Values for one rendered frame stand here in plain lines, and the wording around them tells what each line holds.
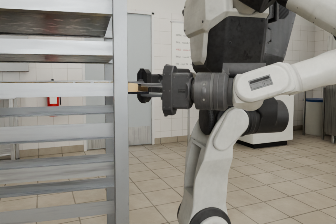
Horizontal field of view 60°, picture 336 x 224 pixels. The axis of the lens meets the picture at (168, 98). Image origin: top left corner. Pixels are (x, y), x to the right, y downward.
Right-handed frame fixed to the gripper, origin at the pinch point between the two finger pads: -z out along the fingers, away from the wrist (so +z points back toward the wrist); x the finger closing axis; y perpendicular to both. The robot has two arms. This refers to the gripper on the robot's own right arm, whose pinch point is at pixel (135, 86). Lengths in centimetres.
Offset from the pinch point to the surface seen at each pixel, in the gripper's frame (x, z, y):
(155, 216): -104, 83, -81
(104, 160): -27.3, -6.9, -9.4
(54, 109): -8.3, -21.7, -17.8
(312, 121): -76, 503, -113
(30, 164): -27.0, -28.8, -21.9
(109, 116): -11.3, -5.2, -8.7
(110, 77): 3.0, -4.6, -8.4
